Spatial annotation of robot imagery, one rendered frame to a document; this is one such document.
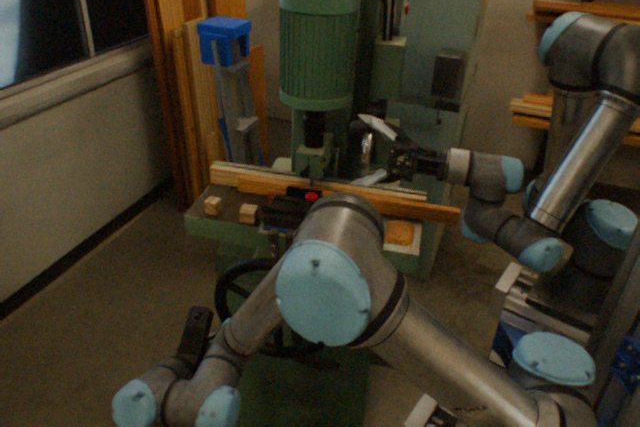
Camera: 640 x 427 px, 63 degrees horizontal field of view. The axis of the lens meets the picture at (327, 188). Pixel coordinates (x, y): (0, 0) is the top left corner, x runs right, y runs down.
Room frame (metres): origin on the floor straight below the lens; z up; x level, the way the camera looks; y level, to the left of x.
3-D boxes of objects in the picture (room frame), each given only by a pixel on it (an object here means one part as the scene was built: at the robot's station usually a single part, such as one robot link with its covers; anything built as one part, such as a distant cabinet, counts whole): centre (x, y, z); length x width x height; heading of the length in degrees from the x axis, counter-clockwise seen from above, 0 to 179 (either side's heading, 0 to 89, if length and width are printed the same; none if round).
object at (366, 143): (1.32, -0.11, 1.02); 0.12 x 0.03 x 0.12; 169
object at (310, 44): (1.21, 0.04, 1.35); 0.18 x 0.18 x 0.31
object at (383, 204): (1.19, -0.05, 0.92); 0.60 x 0.02 x 0.04; 79
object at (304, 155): (1.23, 0.04, 1.02); 0.14 x 0.07 x 0.09; 169
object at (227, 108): (2.06, 0.38, 0.58); 0.27 x 0.25 x 1.16; 72
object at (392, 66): (1.39, -0.15, 1.23); 0.09 x 0.08 x 0.15; 169
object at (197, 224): (1.11, 0.06, 0.87); 0.61 x 0.30 x 0.06; 79
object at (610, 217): (1.00, -0.64, 0.98); 0.13 x 0.12 x 0.14; 32
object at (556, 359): (0.57, -0.37, 0.98); 0.13 x 0.12 x 0.14; 169
